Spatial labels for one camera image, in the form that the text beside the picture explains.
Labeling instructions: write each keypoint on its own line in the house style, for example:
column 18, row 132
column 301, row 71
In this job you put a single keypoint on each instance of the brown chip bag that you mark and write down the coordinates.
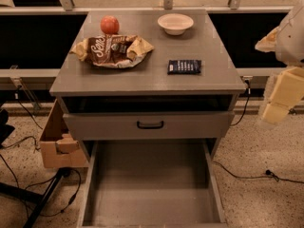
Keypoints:
column 112, row 51

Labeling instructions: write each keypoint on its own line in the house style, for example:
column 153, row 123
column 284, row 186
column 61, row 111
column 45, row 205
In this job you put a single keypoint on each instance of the dark blue snack packet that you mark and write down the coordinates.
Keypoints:
column 184, row 67

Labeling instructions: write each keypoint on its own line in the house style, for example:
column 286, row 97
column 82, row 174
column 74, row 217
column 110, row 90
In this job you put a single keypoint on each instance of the red apple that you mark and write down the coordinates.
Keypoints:
column 110, row 25

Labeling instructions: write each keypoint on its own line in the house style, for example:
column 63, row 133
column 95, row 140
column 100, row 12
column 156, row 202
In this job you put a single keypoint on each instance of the grey upper drawer black handle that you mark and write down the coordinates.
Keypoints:
column 138, row 126

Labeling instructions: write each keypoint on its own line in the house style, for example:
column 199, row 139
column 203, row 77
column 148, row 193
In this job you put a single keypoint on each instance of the open grey lower drawer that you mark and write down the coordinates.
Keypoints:
column 151, row 184

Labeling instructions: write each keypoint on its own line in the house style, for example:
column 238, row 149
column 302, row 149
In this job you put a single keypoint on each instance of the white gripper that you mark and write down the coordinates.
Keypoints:
column 291, row 43

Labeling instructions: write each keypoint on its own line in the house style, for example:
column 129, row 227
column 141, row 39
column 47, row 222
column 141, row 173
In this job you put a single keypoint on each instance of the cardboard box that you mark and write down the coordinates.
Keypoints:
column 58, row 148

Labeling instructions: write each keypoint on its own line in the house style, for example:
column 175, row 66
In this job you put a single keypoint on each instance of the black tripod stand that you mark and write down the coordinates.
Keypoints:
column 39, row 200

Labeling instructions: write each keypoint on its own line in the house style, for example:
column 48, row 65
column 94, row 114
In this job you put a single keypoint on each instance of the metal window rail frame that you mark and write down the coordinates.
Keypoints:
column 43, row 74

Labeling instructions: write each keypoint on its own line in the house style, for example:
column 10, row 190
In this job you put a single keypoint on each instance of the white bowl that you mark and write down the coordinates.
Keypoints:
column 175, row 23

